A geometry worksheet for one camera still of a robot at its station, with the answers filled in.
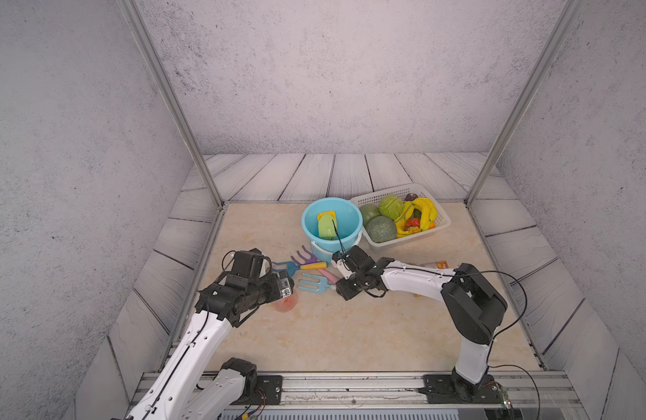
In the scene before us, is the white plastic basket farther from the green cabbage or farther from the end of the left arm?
the end of the left arm

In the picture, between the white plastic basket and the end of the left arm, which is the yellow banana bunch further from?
the end of the left arm

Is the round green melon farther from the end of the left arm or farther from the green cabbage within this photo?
the end of the left arm

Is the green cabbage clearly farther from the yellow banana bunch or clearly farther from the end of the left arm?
the end of the left arm

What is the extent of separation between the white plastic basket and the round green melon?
1.3 inches

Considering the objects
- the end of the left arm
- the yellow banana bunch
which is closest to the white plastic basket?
the yellow banana bunch

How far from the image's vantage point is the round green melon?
0.98 m

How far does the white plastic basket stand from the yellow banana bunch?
15 mm

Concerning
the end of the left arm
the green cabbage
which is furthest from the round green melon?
the end of the left arm

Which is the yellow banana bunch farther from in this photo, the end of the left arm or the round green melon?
the end of the left arm

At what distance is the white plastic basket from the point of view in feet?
3.28

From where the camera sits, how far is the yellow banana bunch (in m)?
1.01

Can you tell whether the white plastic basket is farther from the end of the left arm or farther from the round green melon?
the end of the left arm

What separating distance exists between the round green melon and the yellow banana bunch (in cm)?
5
